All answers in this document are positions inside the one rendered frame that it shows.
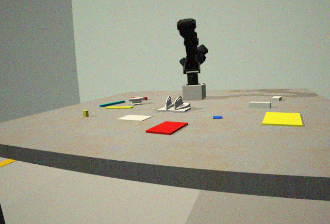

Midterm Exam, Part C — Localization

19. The red flat plate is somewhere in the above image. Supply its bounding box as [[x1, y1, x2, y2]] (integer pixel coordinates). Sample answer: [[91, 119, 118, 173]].
[[145, 122, 188, 135]]

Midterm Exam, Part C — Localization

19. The small yellow block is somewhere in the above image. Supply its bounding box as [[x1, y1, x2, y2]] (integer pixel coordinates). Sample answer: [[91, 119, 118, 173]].
[[83, 110, 89, 117]]

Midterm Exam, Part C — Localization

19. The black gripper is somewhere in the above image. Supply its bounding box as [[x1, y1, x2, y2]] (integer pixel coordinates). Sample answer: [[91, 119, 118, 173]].
[[180, 44, 208, 66]]

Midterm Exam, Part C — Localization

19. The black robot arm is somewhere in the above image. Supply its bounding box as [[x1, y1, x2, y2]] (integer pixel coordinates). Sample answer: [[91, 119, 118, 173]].
[[177, 19, 206, 85]]

